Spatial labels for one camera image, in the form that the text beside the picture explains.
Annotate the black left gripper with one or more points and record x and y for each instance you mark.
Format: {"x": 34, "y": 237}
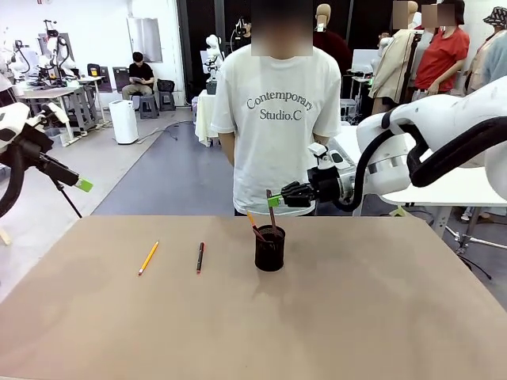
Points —
{"x": 35, "y": 140}

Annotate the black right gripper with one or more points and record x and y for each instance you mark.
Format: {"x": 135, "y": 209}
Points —
{"x": 325, "y": 186}

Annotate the brown pen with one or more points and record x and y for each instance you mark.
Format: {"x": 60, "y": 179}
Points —
{"x": 273, "y": 219}
{"x": 259, "y": 234}

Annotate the yellow pencil with eraser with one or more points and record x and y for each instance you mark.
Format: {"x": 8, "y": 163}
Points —
{"x": 148, "y": 258}
{"x": 252, "y": 221}

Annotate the black marker pink ends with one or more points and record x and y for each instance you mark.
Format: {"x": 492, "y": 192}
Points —
{"x": 200, "y": 258}

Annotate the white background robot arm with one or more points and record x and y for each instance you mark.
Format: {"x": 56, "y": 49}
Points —
{"x": 214, "y": 49}

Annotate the person's right forearm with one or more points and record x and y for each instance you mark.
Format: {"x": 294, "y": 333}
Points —
{"x": 227, "y": 148}

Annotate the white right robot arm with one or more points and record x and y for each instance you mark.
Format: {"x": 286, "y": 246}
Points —
{"x": 443, "y": 138}

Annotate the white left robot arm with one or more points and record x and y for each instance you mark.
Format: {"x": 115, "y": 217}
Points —
{"x": 10, "y": 126}

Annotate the black mesh pen holder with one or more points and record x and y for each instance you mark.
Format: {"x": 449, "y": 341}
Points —
{"x": 270, "y": 255}

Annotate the person in white t-shirt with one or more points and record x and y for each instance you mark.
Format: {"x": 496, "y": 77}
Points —
{"x": 277, "y": 130}

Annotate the grey lab desk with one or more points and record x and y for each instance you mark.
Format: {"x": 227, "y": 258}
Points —
{"x": 55, "y": 99}

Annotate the white air purifier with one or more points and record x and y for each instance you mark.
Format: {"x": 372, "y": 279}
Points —
{"x": 123, "y": 122}

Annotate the grey plastic stool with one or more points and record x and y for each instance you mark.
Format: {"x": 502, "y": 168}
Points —
{"x": 149, "y": 107}

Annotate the seated person in black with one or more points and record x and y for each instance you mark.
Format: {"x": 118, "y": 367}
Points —
{"x": 138, "y": 75}

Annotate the cream cloth covered table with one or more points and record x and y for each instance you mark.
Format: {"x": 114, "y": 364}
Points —
{"x": 204, "y": 115}

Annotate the black bag on stool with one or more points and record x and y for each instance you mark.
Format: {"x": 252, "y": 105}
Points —
{"x": 166, "y": 86}

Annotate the white whiteboard panel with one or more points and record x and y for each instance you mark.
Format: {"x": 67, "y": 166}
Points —
{"x": 144, "y": 39}

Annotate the mannequin in dark red top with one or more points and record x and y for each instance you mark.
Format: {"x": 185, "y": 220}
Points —
{"x": 332, "y": 43}

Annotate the mannequin in beige coat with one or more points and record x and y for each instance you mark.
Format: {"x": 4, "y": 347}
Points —
{"x": 394, "y": 67}

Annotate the silver tripod legs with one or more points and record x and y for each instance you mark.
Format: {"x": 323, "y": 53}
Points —
{"x": 467, "y": 243}

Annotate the mannequin with bucket hat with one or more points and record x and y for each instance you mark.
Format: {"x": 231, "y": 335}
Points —
{"x": 493, "y": 51}

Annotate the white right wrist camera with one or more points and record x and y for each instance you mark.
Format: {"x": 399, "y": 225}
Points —
{"x": 319, "y": 152}

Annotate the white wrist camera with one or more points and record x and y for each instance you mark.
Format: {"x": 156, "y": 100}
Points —
{"x": 319, "y": 152}
{"x": 55, "y": 114}

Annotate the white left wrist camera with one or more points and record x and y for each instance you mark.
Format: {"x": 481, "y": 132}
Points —
{"x": 55, "y": 114}

